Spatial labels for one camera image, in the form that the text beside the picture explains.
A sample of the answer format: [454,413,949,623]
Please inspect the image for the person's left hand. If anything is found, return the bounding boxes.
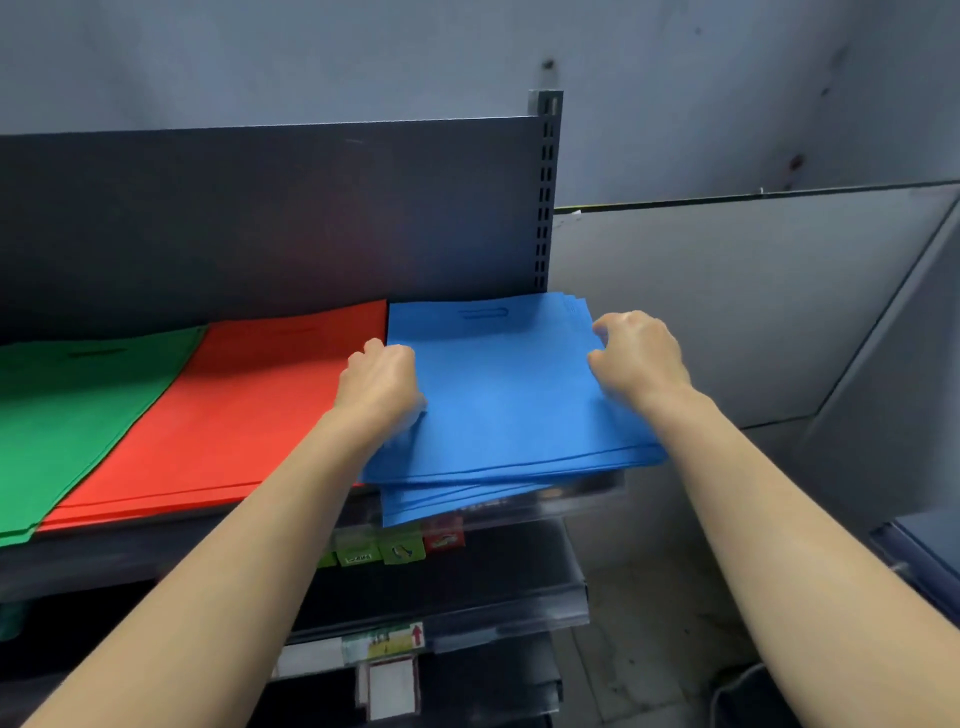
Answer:
[333,338,429,438]

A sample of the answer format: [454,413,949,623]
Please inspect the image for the person's right hand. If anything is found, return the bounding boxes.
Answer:
[586,310,693,417]

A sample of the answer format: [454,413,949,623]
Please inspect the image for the stack of blue bags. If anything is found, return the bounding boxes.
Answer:
[362,291,669,528]

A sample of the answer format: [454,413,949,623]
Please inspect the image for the person's right forearm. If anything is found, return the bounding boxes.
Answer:
[634,384,960,728]

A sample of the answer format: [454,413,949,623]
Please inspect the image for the person's left forearm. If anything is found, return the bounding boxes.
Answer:
[22,407,399,728]

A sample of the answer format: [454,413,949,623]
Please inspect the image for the stack of red bags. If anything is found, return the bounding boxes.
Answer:
[37,299,390,534]

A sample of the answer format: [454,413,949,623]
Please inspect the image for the dark grey shelving unit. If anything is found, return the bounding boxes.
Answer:
[0,90,627,728]

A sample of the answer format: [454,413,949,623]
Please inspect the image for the shelf price label strip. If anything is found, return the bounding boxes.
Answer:
[276,622,427,680]

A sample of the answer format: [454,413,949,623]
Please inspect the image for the stack of green bags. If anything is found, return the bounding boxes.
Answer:
[0,325,208,547]

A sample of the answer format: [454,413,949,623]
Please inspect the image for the white hanging tag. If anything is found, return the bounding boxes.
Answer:
[357,657,421,719]

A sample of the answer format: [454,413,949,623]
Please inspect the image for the blue bin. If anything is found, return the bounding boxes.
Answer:
[870,507,960,630]

